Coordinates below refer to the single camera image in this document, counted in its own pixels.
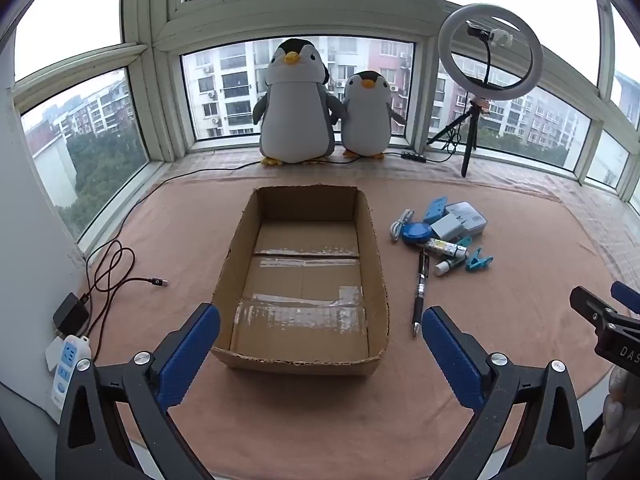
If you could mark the plaid cloth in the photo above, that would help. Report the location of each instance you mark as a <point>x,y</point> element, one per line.
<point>525,180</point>

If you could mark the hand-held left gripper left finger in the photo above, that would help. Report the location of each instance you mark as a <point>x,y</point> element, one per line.
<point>192,355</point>

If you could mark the black inline remote control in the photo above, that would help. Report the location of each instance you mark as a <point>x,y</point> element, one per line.
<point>413,156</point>

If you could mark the white small tube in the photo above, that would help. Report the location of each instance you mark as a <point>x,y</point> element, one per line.
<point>442,268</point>

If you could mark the cardboard box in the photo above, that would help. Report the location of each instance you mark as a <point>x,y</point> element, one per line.
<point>300,270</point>

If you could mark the patterned small tube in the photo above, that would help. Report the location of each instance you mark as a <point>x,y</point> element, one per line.
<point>442,247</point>

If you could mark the phone clamp holder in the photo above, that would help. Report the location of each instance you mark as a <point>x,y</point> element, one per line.
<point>500,37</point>

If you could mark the blue round disc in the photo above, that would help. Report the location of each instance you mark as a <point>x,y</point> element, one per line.
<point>416,233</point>

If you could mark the black power adapter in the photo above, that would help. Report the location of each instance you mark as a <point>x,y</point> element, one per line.
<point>70,315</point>

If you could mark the black pen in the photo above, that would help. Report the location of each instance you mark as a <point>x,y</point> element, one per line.
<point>421,290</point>

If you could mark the large penguin plush toy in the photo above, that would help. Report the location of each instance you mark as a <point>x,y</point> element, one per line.
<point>295,115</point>

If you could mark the blue phone stand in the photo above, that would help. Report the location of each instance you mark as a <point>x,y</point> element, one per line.
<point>434,208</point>

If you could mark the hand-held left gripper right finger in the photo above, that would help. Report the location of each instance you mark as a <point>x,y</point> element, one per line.
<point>452,355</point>

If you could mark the teal plastic clip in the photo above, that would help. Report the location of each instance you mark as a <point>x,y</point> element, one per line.
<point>465,241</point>
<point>477,261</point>

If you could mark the person's right hand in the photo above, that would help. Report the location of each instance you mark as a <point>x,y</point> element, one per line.
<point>620,410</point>

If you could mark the white charger plug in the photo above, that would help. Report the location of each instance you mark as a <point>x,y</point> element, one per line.
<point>447,227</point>

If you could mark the small penguin plush toy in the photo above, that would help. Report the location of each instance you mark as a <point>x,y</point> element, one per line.
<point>365,120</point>

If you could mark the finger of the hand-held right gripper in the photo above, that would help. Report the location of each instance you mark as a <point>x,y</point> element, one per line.
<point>626,294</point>
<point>592,307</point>

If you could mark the black tripod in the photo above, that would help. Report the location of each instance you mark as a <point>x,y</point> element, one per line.
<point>470,145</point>

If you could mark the white window frame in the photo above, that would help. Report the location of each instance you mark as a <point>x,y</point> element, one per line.
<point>150,85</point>

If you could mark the white power strip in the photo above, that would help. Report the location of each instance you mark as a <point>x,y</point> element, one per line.
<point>67,365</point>

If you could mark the clear plastic case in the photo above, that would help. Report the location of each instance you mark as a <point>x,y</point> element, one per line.
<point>472,217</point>

